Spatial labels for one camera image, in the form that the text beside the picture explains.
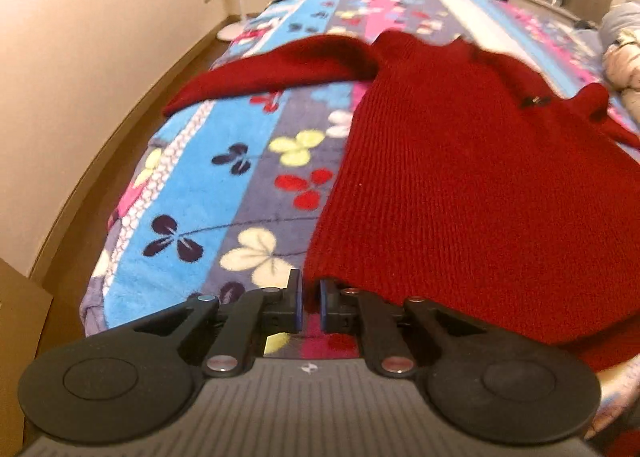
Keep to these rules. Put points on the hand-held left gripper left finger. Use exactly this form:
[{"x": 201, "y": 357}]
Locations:
[{"x": 297, "y": 304}]

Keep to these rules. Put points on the red knitted sweater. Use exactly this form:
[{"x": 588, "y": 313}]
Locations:
[{"x": 475, "y": 177}]

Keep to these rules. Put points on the floral printed blanket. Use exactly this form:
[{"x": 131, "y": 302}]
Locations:
[{"x": 240, "y": 207}]

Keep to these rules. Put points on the cardboard box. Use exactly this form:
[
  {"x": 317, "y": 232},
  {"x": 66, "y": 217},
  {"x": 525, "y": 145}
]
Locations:
[{"x": 20, "y": 337}]

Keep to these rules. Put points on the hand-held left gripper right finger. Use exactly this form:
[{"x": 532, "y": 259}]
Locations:
[{"x": 323, "y": 306}]

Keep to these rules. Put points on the grey pillow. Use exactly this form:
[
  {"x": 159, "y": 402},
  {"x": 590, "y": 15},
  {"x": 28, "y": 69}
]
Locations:
[{"x": 620, "y": 22}]

